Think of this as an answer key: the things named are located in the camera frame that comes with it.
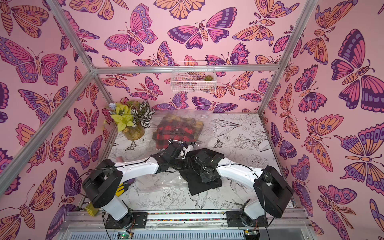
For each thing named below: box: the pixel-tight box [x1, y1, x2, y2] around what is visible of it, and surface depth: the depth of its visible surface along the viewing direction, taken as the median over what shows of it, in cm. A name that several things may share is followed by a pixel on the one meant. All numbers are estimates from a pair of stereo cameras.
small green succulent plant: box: [204, 75, 214, 81], surface depth 94 cm
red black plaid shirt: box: [156, 119, 198, 151], surface depth 102 cm
